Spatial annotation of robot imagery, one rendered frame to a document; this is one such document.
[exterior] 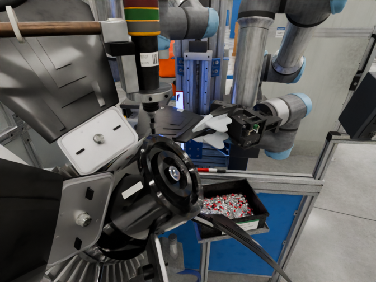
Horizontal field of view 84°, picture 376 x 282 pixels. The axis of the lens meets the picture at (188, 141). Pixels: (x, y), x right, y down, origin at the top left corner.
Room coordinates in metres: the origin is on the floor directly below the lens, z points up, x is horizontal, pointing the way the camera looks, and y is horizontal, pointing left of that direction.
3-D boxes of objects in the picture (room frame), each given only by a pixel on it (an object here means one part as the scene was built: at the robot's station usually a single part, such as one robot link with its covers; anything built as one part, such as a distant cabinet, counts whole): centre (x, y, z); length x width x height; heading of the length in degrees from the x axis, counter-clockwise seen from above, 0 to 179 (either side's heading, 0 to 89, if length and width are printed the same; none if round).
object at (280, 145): (0.55, -0.26, 1.08); 0.11 x 0.08 x 0.11; 71
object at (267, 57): (0.98, -0.29, 1.20); 0.13 x 0.12 x 0.14; 71
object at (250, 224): (0.49, -0.13, 0.85); 0.22 x 0.17 x 0.07; 101
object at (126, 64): (0.30, 0.07, 1.34); 0.09 x 0.07 x 0.10; 120
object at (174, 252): (0.27, 0.03, 0.96); 0.02 x 0.02 x 0.06
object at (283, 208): (0.66, -0.07, 0.45); 0.82 x 0.02 x 0.66; 85
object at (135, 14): (0.31, 0.06, 1.40); 0.04 x 0.04 x 0.01
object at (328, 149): (0.62, -0.50, 0.96); 0.03 x 0.03 x 0.20; 85
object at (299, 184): (0.66, -0.07, 0.82); 0.90 x 0.04 x 0.08; 85
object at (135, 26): (0.31, 0.06, 1.39); 0.04 x 0.04 x 0.01
